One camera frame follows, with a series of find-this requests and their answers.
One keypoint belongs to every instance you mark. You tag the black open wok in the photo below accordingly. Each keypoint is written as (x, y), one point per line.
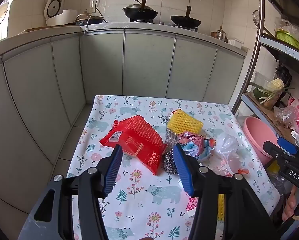
(185, 21)

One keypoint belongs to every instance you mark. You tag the black blender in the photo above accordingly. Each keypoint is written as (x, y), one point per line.
(284, 75)

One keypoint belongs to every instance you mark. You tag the green plastic colander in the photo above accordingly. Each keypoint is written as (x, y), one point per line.
(289, 38)

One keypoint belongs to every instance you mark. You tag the clear plastic bag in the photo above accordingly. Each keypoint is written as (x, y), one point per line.
(287, 116)

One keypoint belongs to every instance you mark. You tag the red snack packet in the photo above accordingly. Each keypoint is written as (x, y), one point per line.
(137, 135)

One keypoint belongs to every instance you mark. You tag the white lidded container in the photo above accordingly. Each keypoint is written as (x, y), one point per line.
(235, 43)

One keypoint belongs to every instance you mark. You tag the white rice cooker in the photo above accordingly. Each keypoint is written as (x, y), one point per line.
(62, 17)

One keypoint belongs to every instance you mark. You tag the floral bear printed tablecloth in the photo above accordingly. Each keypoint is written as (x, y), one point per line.
(144, 205)

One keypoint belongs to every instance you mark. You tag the pink plastic bucket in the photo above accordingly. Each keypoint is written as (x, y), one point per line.
(257, 135)

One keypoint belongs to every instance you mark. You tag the dark electric cooker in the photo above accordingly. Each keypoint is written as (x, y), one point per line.
(88, 18)

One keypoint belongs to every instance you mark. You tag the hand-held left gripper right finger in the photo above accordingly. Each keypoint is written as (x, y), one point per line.
(183, 172)

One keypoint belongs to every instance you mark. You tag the pink red patterned wrapper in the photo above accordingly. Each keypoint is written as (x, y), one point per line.
(192, 204)

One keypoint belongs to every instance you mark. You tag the colourful foil wrapper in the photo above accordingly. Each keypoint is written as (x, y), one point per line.
(197, 147)

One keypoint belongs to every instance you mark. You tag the gas stove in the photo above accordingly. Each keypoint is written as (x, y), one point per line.
(162, 23)

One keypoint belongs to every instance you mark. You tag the small orange wrapper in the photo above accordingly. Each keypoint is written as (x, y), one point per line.
(244, 171)

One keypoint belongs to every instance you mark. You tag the metal shelf rack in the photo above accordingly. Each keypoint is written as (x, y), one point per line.
(258, 30)

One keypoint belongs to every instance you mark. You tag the metal kettle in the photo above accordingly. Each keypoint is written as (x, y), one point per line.
(219, 33)

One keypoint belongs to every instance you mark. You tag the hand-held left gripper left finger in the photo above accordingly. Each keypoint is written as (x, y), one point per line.
(113, 170)

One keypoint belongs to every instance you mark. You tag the metal strainer ladle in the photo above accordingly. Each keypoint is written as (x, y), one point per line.
(257, 18)

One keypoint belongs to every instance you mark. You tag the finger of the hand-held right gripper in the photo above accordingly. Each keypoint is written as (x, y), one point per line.
(270, 149)
(287, 145)

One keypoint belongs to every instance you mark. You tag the black wok with lid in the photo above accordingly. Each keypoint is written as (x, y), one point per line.
(139, 11)

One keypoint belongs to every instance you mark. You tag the grey kitchen cabinet unit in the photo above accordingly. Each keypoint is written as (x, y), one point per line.
(149, 62)

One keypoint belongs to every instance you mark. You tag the cauliflower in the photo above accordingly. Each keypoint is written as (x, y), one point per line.
(277, 83)

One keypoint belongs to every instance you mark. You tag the clear bubble wrap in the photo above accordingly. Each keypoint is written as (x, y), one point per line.
(227, 145)

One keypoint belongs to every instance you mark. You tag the yellow foam net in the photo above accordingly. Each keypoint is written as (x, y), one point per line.
(221, 206)
(184, 122)

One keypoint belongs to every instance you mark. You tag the green scallions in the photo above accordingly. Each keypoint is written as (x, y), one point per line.
(274, 93)

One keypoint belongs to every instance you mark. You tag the person's right hand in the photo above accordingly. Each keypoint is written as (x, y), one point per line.
(289, 202)

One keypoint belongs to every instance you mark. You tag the steel wool scrubber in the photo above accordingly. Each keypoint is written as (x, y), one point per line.
(169, 162)

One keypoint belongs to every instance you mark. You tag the glass bowl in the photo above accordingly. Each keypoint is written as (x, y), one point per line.
(269, 100)

